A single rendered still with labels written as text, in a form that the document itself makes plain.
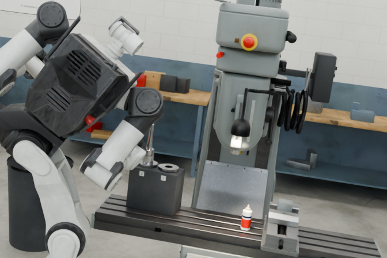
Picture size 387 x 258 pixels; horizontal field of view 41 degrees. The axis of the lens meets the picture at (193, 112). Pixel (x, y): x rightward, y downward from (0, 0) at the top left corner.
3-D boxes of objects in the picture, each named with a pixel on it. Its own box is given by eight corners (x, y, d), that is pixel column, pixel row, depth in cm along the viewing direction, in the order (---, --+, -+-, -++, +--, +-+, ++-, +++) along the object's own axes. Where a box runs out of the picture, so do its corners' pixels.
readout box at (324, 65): (332, 104, 228) (340, 56, 224) (310, 101, 229) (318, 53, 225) (327, 97, 248) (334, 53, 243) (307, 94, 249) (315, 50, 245)
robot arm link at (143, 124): (142, 132, 169) (167, 99, 171) (120, 116, 169) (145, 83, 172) (144, 137, 180) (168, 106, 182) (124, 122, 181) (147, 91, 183)
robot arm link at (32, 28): (40, 45, 169) (71, 18, 172) (21, 24, 169) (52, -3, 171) (44, 50, 181) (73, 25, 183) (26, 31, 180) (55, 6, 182)
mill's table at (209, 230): (386, 281, 206) (390, 263, 205) (88, 228, 222) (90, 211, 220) (375, 255, 229) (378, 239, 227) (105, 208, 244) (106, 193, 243)
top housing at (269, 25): (284, 54, 186) (291, 10, 183) (212, 45, 189) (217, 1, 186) (281, 47, 232) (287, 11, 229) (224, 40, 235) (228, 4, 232)
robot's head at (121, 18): (126, 43, 174) (140, 29, 178) (107, 26, 174) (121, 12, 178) (122, 51, 180) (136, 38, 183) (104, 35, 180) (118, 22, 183)
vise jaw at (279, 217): (298, 227, 211) (299, 219, 210) (267, 222, 213) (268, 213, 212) (297, 222, 216) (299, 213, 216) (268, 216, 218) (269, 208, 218)
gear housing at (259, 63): (277, 79, 197) (281, 52, 196) (214, 70, 201) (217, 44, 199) (277, 70, 230) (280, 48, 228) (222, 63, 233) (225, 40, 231)
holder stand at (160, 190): (172, 217, 224) (177, 173, 220) (125, 206, 230) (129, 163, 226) (180, 207, 235) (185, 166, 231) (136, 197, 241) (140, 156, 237)
